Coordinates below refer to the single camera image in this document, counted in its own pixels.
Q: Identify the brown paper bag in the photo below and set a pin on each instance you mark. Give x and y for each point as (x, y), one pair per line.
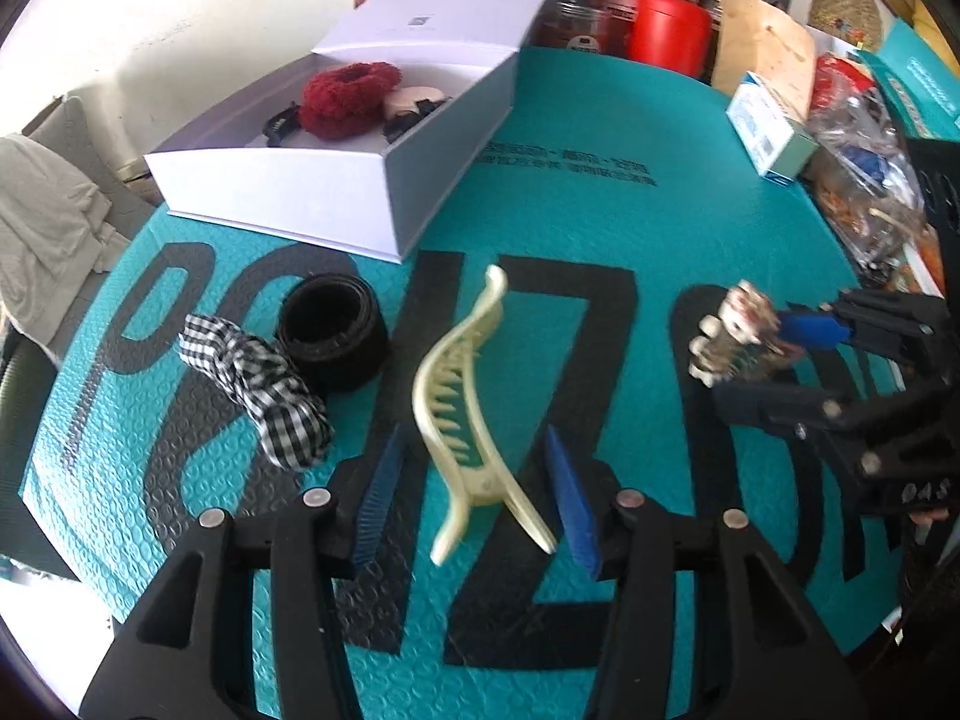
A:
(755, 37)

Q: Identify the grey garment on chair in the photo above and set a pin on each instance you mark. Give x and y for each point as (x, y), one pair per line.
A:
(55, 234)

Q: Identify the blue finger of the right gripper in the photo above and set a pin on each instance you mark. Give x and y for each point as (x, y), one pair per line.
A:
(776, 407)
(814, 329)

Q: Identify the woven round wall plate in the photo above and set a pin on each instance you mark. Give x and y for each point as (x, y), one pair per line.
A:
(856, 22)

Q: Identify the jar with red label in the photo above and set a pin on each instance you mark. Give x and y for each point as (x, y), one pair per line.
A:
(574, 27)

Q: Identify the red fuzzy scrunchie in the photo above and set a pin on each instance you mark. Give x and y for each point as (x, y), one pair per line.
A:
(347, 101)

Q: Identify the cream yellow claw clip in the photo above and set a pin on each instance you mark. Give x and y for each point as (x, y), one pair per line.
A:
(449, 418)

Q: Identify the red canister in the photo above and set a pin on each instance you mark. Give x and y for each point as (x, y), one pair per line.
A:
(671, 34)

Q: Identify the checkered black white scrunchie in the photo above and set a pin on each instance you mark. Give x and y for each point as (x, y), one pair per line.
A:
(290, 421)

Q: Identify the white open box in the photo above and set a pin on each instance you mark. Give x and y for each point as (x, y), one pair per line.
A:
(356, 145)

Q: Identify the small teal white carton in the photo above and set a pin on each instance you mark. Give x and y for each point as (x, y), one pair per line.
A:
(774, 138)

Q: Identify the pink round compact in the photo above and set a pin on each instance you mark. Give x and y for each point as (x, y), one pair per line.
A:
(407, 98)

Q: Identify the black elastic hair band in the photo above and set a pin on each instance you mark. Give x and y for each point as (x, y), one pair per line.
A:
(332, 329)

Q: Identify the teal cardboard box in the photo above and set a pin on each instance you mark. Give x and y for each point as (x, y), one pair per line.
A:
(920, 89)

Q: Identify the black hair clip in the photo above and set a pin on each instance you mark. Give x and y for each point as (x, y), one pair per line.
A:
(281, 126)

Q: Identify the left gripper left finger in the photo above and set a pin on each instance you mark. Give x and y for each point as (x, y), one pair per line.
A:
(364, 489)

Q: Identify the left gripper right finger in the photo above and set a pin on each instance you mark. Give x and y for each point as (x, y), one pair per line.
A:
(584, 491)

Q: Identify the clear plastic snack bag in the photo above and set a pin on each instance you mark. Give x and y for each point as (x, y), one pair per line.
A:
(862, 180)

